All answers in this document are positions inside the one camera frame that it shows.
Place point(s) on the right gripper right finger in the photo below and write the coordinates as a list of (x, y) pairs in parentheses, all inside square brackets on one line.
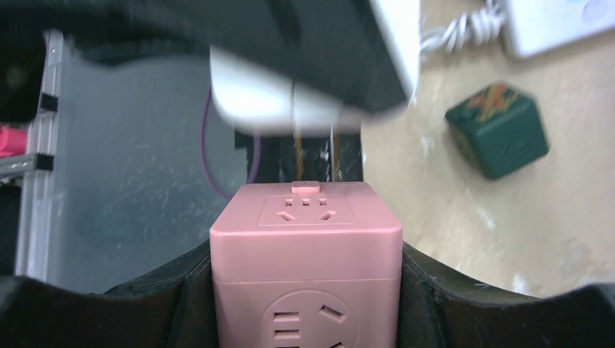
[(441, 307)]

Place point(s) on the dark green cube socket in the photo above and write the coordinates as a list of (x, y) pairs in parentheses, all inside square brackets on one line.
[(498, 130)]

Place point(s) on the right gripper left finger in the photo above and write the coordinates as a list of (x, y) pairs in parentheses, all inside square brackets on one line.
[(171, 306)]

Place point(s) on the white adapter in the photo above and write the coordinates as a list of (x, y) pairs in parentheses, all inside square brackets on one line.
[(255, 99)]

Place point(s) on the aluminium rail frame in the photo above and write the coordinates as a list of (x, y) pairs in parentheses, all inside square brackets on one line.
[(31, 71)]

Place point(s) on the pink cube socket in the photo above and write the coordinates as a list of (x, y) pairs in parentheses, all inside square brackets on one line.
[(307, 264)]

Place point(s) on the white power strip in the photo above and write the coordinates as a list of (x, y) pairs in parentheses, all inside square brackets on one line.
[(533, 27)]

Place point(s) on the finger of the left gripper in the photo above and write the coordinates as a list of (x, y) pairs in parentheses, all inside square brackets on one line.
[(335, 47)]

